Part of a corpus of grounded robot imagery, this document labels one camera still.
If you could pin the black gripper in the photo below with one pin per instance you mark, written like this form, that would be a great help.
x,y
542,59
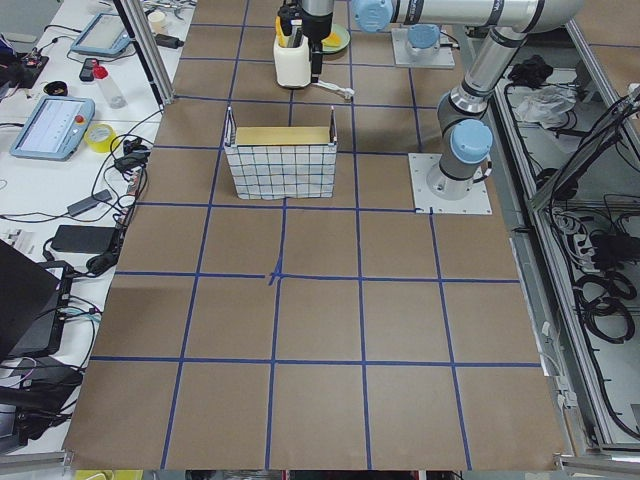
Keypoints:
x,y
316,31

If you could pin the white two-slot toaster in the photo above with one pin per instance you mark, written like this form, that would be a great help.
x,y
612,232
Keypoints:
x,y
292,65

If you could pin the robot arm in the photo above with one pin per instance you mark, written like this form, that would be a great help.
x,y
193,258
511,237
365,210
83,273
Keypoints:
x,y
371,17
466,139

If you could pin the bread slice in toaster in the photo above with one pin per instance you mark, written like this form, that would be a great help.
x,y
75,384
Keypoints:
x,y
291,40

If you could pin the light green plate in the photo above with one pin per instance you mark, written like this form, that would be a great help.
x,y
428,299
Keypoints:
x,y
337,41

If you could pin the clear bottle red cap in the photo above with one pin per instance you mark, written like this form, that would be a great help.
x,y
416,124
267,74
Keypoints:
x,y
110,90

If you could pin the teach pendant far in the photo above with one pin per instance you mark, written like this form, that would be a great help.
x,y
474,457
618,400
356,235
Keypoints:
x,y
104,36

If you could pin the teach pendant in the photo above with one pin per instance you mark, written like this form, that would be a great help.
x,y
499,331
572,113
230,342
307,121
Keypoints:
x,y
55,128
104,36

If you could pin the yellow tape roll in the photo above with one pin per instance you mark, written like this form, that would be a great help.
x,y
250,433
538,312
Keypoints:
x,y
101,138

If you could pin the teach pendant near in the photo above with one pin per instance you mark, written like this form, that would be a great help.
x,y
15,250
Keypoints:
x,y
55,128

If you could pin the black power adapter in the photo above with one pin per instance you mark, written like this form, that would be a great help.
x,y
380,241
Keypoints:
x,y
83,239

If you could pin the black laptop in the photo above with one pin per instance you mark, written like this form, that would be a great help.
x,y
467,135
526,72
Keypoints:
x,y
33,297

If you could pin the wire basket with wooden shelf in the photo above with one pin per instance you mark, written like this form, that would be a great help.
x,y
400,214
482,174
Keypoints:
x,y
273,163

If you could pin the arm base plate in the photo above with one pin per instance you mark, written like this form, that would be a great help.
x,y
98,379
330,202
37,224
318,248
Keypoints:
x,y
422,52
435,193

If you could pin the aluminium frame post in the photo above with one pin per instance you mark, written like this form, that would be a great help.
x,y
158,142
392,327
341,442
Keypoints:
x,y
139,31

